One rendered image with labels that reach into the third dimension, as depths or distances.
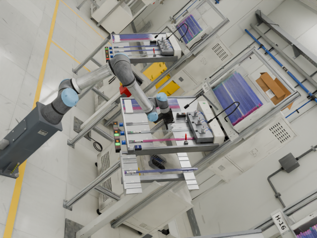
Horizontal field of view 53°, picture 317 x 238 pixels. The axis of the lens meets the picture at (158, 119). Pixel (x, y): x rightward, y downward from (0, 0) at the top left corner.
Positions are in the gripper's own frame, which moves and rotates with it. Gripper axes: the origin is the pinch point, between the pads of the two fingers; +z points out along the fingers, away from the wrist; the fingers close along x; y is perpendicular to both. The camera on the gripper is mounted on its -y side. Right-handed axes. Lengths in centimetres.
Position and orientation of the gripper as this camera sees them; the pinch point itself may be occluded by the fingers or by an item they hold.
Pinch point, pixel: (167, 130)
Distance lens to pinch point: 257.5
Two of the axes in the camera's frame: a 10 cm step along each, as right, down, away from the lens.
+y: 9.6, -2.6, 0.1
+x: -1.8, -6.0, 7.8
